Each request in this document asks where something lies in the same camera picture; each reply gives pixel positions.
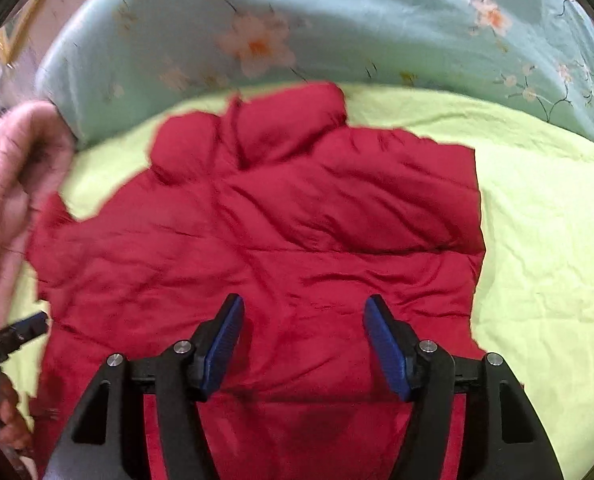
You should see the red puffer jacket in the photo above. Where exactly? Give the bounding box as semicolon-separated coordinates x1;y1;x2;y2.
26;84;486;479

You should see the person's left hand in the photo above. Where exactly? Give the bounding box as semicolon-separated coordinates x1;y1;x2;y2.
0;370;32;456

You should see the light green bed sheet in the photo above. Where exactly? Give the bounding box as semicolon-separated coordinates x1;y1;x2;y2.
0;82;594;480

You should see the pink folded blanket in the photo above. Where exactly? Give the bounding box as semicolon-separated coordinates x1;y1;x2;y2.
0;101;75;330

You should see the teal floral quilt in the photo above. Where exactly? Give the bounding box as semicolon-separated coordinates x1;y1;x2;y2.
35;0;594;147

